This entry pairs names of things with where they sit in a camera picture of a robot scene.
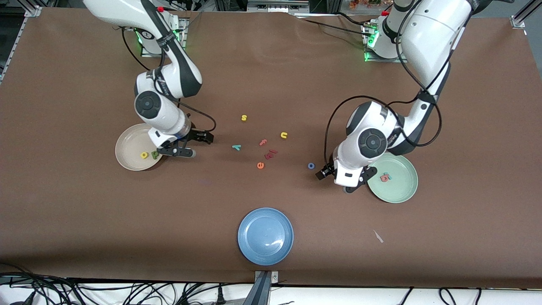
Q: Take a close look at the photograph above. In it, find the aluminium frame profile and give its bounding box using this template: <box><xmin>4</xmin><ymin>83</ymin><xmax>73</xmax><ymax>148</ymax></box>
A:
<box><xmin>23</xmin><ymin>0</ymin><xmax>44</xmax><ymax>17</ymax></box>
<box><xmin>510</xmin><ymin>0</ymin><xmax>542</xmax><ymax>28</ymax></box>

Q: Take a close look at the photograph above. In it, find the black cable tangle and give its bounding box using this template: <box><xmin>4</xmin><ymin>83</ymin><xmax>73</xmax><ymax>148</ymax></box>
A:
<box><xmin>0</xmin><ymin>263</ymin><xmax>212</xmax><ymax>305</ymax></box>

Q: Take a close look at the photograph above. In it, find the black base cable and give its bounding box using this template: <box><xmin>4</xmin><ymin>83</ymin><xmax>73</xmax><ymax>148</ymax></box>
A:
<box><xmin>296</xmin><ymin>12</ymin><xmax>375</xmax><ymax>39</ymax></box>

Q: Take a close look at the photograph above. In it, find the blue plate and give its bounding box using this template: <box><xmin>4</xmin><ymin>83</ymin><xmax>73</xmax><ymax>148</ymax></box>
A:
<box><xmin>237</xmin><ymin>207</ymin><xmax>294</xmax><ymax>266</ymax></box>

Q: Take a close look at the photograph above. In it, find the pale green plate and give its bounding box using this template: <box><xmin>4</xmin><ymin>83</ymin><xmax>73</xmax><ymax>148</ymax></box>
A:
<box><xmin>367</xmin><ymin>152</ymin><xmax>419</xmax><ymax>204</ymax></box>

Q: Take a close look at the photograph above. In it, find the brown table cover sheet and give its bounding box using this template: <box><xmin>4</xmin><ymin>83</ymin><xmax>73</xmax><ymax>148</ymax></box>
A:
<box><xmin>0</xmin><ymin>6</ymin><xmax>542</xmax><ymax>289</ymax></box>

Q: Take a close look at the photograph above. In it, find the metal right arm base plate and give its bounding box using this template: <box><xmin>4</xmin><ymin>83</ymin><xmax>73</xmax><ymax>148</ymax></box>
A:
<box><xmin>141</xmin><ymin>17</ymin><xmax>188</xmax><ymax>58</ymax></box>

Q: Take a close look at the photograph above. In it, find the grey metal bracket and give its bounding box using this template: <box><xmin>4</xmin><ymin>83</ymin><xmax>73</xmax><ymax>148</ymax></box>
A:
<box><xmin>247</xmin><ymin>0</ymin><xmax>310</xmax><ymax>14</ymax></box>

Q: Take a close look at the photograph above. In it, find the beige brown plate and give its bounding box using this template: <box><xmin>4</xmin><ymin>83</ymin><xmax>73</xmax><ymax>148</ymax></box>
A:
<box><xmin>115</xmin><ymin>123</ymin><xmax>166</xmax><ymax>172</ymax></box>

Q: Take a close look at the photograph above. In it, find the grey metal table clamp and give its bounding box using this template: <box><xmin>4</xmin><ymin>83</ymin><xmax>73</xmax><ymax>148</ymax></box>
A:
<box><xmin>243</xmin><ymin>270</ymin><xmax>280</xmax><ymax>305</ymax></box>

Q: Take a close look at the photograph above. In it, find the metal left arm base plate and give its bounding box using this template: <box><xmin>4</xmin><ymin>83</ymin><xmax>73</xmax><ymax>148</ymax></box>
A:
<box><xmin>363</xmin><ymin>21</ymin><xmax>403</xmax><ymax>63</ymax></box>

